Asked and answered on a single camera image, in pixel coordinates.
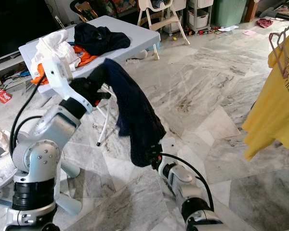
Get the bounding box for dark navy garment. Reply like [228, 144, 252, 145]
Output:
[73, 22, 132, 56]
[96, 58, 167, 168]

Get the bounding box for white shirt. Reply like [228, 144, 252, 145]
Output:
[0, 126, 13, 153]

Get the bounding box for orange garment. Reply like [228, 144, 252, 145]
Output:
[31, 44, 100, 87]

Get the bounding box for white crumpled garment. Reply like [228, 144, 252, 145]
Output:
[29, 29, 76, 73]

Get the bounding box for grey folding table white legs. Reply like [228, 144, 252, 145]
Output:
[18, 15, 161, 148]

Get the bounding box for black baby stroller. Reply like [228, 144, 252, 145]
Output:
[69, 0, 102, 23]

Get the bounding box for red printed can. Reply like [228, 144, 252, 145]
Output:
[0, 89, 13, 104]

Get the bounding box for black flat television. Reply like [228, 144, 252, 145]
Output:
[0, 0, 64, 59]

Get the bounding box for white baby high chair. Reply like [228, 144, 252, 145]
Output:
[136, 0, 191, 47]

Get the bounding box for clear crumpled plastic wrap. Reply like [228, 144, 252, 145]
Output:
[0, 153, 15, 189]

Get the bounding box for yellow printed T-shirt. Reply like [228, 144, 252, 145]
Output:
[241, 46, 289, 162]

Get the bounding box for grey round laundry basket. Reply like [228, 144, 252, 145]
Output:
[0, 153, 16, 194]

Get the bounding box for grey drawer storage rack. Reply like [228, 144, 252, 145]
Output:
[185, 0, 213, 31]

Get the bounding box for white paper sheet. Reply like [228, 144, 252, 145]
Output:
[218, 25, 239, 33]

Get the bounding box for green laundry bin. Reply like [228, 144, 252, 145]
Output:
[211, 0, 249, 28]

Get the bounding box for red cloth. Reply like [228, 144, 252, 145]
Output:
[256, 17, 275, 28]

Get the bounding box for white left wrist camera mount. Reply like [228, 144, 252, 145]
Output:
[40, 55, 83, 105]

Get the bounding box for brown wooden post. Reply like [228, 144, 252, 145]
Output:
[246, 0, 259, 23]

